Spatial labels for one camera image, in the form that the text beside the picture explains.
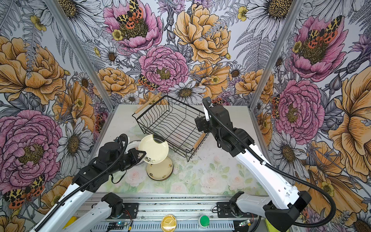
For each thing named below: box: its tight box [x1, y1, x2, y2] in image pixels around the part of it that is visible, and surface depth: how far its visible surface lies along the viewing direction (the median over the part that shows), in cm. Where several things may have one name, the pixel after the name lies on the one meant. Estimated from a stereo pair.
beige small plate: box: [146, 157, 174, 182], surface depth 86 cm
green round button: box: [199, 215, 211, 227], surface depth 65 cm
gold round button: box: [160, 214, 177, 232], surface depth 71 cm
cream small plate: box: [138, 134, 170, 165], surface depth 76 cm
